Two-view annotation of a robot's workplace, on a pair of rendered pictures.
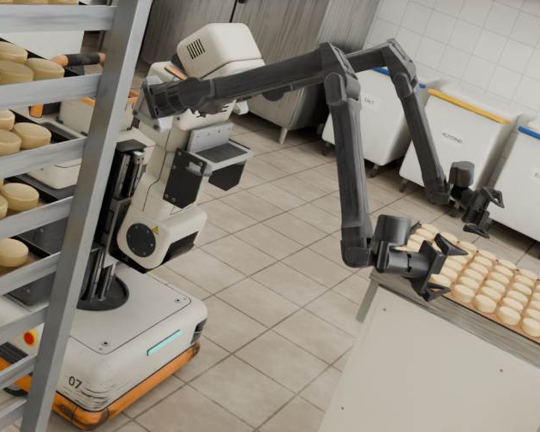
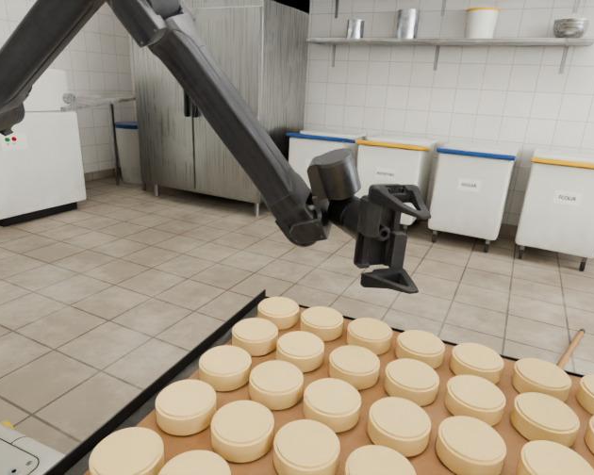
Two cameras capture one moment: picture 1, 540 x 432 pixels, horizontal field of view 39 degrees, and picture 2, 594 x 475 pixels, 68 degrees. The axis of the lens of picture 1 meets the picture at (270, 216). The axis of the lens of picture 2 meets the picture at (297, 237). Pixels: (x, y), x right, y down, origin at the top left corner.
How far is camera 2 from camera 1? 167 cm
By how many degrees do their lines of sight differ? 4
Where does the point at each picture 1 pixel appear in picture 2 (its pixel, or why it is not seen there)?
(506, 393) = not seen: outside the picture
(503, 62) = (411, 106)
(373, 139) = not seen: hidden behind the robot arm
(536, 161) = (459, 172)
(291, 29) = not seen: hidden behind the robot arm
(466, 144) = (398, 175)
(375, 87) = (315, 152)
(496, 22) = (397, 77)
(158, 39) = (148, 163)
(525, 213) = (463, 219)
